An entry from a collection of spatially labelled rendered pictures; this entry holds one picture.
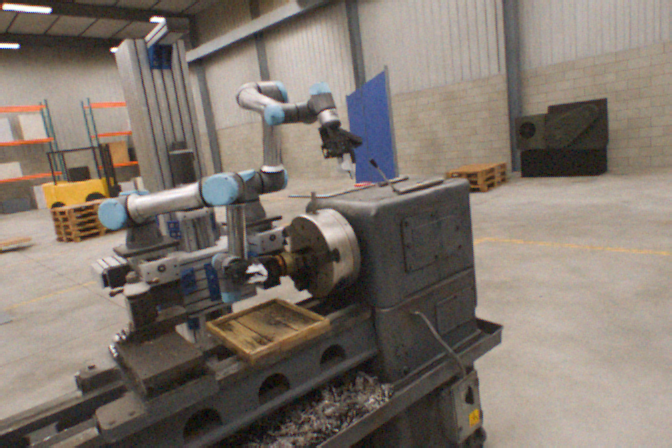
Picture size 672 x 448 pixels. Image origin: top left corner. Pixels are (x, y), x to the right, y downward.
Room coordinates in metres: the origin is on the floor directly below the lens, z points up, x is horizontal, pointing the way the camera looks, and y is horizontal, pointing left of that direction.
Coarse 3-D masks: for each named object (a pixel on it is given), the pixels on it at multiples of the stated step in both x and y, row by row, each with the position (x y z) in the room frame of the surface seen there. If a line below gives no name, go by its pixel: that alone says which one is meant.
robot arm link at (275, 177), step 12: (264, 84) 2.00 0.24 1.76; (276, 84) 2.02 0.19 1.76; (276, 96) 2.00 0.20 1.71; (288, 96) 2.04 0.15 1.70; (264, 120) 2.05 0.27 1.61; (264, 132) 2.07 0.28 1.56; (276, 132) 2.07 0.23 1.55; (264, 144) 2.09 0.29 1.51; (276, 144) 2.09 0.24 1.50; (264, 156) 2.11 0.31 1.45; (276, 156) 2.11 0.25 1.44; (264, 168) 2.11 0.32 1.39; (276, 168) 2.12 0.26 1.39; (264, 180) 2.10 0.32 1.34; (276, 180) 2.12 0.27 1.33; (288, 180) 2.16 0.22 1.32; (264, 192) 2.12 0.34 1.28
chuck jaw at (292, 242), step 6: (288, 228) 1.61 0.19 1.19; (294, 228) 1.62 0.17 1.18; (282, 234) 1.62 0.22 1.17; (288, 234) 1.59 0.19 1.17; (294, 234) 1.60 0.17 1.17; (288, 240) 1.57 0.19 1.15; (294, 240) 1.58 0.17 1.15; (300, 240) 1.59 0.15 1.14; (288, 246) 1.55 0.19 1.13; (294, 246) 1.56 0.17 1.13; (300, 246) 1.57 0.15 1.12; (306, 246) 1.59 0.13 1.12
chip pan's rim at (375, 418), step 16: (480, 320) 1.87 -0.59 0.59; (480, 336) 1.81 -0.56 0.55; (496, 336) 1.75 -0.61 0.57; (464, 352) 1.60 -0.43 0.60; (480, 352) 1.68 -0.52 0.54; (352, 368) 1.67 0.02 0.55; (432, 368) 1.61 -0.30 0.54; (448, 368) 1.56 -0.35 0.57; (416, 384) 1.44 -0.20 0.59; (432, 384) 1.50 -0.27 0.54; (400, 400) 1.40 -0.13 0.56; (416, 400) 1.45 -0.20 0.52; (368, 416) 1.30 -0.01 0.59; (384, 416) 1.35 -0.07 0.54; (352, 432) 1.26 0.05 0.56; (368, 432) 1.31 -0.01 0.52
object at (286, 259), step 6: (282, 252) 1.52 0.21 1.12; (288, 252) 1.51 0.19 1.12; (294, 252) 1.54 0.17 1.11; (276, 258) 1.48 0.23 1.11; (282, 258) 1.49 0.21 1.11; (288, 258) 1.49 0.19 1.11; (294, 258) 1.50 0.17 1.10; (270, 264) 1.51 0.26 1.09; (276, 264) 1.52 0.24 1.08; (282, 264) 1.47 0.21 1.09; (288, 264) 1.48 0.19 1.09; (294, 264) 1.49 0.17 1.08; (276, 270) 1.51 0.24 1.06; (282, 270) 1.47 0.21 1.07; (288, 270) 1.48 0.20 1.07; (294, 270) 1.50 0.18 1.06; (276, 276) 1.49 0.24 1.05; (282, 276) 1.51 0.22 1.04
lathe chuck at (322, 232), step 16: (304, 224) 1.57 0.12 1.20; (320, 224) 1.51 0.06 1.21; (336, 224) 1.53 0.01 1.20; (304, 240) 1.58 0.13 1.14; (320, 240) 1.50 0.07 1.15; (336, 240) 1.49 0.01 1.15; (352, 256) 1.50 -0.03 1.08; (320, 272) 1.52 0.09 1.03; (336, 272) 1.46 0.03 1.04; (352, 272) 1.51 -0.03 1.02; (320, 288) 1.53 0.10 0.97; (336, 288) 1.51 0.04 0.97
